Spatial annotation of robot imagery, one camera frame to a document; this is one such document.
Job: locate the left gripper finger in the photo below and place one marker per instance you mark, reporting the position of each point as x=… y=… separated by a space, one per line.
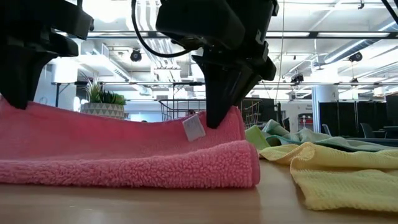
x=18 y=77

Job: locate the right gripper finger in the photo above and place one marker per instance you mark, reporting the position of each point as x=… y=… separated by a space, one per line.
x=205 y=67
x=227 y=93

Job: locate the sage green microfiber towel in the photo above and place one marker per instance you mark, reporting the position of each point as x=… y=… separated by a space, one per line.
x=311 y=137

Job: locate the pink microfiber towel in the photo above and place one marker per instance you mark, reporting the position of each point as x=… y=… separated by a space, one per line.
x=109 y=155

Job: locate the yellow microfiber towel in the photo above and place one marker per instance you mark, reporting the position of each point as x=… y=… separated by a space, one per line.
x=342 y=180

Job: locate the black screen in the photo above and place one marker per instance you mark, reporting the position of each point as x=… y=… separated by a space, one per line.
x=267 y=109

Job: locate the long black horizontal bar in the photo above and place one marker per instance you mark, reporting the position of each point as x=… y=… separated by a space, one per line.
x=124 y=83

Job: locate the potted succulent patterned pot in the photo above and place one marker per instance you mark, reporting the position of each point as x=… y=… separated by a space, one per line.
x=102 y=110

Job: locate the white column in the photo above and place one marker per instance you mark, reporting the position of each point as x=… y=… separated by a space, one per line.
x=325 y=109

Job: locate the black partition panel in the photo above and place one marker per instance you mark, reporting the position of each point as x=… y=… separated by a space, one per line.
x=348 y=118

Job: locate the office chair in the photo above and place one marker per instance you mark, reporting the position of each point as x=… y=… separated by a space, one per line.
x=368 y=130

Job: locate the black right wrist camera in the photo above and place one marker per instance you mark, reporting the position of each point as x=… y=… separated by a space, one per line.
x=202 y=21

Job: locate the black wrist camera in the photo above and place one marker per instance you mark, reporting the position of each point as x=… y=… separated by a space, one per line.
x=68 y=18
x=202 y=21

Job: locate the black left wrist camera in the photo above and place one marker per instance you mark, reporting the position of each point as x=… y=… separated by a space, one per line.
x=68 y=18

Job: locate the black ceiling camera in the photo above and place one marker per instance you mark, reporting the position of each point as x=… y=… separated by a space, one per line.
x=355 y=56
x=297 y=77
x=136 y=55

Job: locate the silver ventilation duct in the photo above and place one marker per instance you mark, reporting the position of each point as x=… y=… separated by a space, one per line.
x=342 y=51

